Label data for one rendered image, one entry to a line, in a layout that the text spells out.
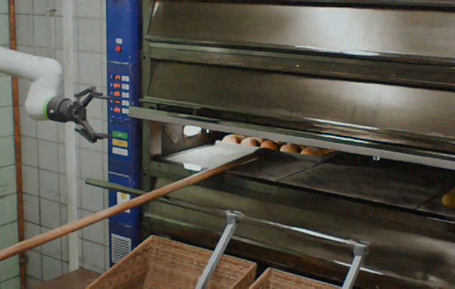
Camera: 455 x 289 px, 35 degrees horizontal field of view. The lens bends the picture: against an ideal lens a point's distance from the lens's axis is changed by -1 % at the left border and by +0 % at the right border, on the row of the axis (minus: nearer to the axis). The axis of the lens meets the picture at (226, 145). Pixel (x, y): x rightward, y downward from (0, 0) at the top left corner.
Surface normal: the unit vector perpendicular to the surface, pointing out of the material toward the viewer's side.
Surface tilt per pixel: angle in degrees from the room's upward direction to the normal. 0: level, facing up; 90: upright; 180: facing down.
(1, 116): 90
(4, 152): 90
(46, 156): 90
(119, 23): 90
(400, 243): 70
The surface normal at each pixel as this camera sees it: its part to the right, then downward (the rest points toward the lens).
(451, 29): -0.54, -0.18
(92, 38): -0.58, 0.17
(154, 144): 0.82, 0.14
